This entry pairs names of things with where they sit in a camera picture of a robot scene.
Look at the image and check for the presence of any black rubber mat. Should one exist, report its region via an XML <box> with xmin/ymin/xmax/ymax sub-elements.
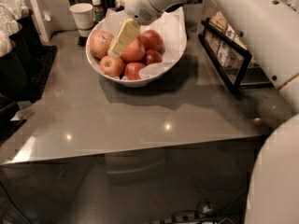
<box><xmin>29</xmin><ymin>46</ymin><xmax>58</xmax><ymax>102</ymax></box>

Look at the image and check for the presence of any large yellow-red stickered apple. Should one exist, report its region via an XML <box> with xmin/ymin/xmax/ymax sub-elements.
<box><xmin>89</xmin><ymin>31</ymin><xmax>114</xmax><ymax>59</ymax></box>

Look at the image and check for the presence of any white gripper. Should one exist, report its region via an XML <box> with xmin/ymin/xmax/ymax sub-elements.
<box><xmin>107</xmin><ymin>0</ymin><xmax>183</xmax><ymax>58</ymax></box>

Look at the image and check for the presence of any white paper cup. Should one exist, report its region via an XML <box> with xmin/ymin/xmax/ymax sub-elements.
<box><xmin>69</xmin><ymin>3</ymin><xmax>93</xmax><ymax>37</ymax></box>

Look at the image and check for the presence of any black wire rack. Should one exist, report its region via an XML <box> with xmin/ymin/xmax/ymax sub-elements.
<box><xmin>198</xmin><ymin>18</ymin><xmax>272</xmax><ymax>93</ymax></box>

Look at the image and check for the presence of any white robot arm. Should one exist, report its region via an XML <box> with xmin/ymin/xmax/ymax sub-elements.
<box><xmin>118</xmin><ymin>0</ymin><xmax>299</xmax><ymax>224</ymax></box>

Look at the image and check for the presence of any front middle red apple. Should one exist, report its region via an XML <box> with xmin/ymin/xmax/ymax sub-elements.
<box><xmin>124</xmin><ymin>63</ymin><xmax>145</xmax><ymax>80</ymax></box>

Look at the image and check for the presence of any white ceramic bowl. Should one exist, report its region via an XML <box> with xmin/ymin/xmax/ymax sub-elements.
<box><xmin>85</xmin><ymin>7</ymin><xmax>188</xmax><ymax>88</ymax></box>

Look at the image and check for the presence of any small brown glass bottle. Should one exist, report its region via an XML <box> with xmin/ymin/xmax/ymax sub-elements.
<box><xmin>92</xmin><ymin>0</ymin><xmax>105</xmax><ymax>22</ymax></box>

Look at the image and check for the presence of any red apple back right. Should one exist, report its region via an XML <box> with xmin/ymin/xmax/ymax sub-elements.
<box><xmin>139</xmin><ymin>30</ymin><xmax>164</xmax><ymax>51</ymax></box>

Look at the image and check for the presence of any white box dispenser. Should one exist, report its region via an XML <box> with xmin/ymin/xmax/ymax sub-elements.
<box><xmin>30</xmin><ymin>0</ymin><xmax>52</xmax><ymax>43</ymax></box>

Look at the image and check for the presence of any black container with napkins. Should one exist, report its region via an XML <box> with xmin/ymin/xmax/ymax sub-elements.
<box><xmin>0</xmin><ymin>0</ymin><xmax>43</xmax><ymax>101</ymax></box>

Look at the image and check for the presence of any front left yellow-red apple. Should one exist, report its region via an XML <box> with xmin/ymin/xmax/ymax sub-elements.
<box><xmin>100</xmin><ymin>56</ymin><xmax>125</xmax><ymax>77</ymax></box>

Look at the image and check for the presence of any central red apple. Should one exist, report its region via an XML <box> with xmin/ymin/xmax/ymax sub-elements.
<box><xmin>121</xmin><ymin>38</ymin><xmax>145</xmax><ymax>63</ymax></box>

